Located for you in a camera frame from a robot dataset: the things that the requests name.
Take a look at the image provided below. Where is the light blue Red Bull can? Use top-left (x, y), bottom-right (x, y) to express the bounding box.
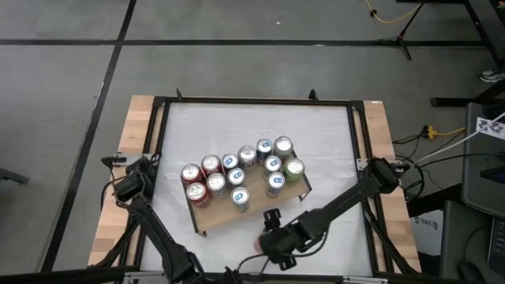
top-left (256, 137), bottom-right (275, 165)
top-left (263, 155), bottom-right (282, 177)
top-left (226, 166), bottom-right (246, 189)

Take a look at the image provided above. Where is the white printed box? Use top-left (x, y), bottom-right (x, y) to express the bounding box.
top-left (409, 208), bottom-right (446, 257)

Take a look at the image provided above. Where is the person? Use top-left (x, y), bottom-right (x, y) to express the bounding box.
top-left (479, 67), bottom-right (505, 84)

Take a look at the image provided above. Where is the silver mount plate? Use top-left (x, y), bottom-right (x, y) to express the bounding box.
top-left (114, 152), bottom-right (157, 166)
top-left (356, 158), bottom-right (406, 174)

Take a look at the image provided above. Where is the silver aluminium extrusion bar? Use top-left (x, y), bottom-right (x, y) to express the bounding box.
top-left (342, 275), bottom-right (390, 284)
top-left (125, 270), bottom-right (169, 278)

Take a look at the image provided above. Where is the dark chair leg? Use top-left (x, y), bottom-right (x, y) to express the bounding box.
top-left (0, 167), bottom-right (31, 185)

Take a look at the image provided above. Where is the black tripod stand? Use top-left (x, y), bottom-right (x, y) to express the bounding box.
top-left (372, 2), bottom-right (425, 62)

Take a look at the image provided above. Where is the Spindrift pink lemonade can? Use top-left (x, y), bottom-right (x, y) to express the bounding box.
top-left (273, 135), bottom-right (295, 159)

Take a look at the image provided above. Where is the black frame strut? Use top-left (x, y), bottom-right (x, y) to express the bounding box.
top-left (93, 212), bottom-right (143, 269)
top-left (365, 196), bottom-right (421, 275)

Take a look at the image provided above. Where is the white printed paper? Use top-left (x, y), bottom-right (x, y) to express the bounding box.
top-left (475, 116), bottom-right (505, 142)

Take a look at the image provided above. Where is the light wooden shelf board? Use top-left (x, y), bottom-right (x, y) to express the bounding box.
top-left (180, 151), bottom-right (313, 237)

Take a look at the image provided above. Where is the black desk frame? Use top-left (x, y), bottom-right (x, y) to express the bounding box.
top-left (395, 0), bottom-right (505, 108)

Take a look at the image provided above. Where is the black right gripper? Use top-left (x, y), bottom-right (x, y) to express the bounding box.
top-left (258, 208), bottom-right (313, 271)

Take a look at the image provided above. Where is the yellow extension cord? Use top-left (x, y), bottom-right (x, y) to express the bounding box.
top-left (422, 125), bottom-right (466, 140)

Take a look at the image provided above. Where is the green Sanzo can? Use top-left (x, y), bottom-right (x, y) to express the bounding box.
top-left (282, 156), bottom-right (306, 184)

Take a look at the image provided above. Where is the yellow cable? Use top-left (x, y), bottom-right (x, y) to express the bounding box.
top-left (363, 0), bottom-right (424, 24)

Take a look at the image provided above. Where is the silver can red mark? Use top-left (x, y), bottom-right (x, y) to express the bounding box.
top-left (237, 144), bottom-right (259, 174)

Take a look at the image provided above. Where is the grey equipment cart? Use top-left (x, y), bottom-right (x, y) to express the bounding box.
top-left (440, 101), bottom-right (505, 284)

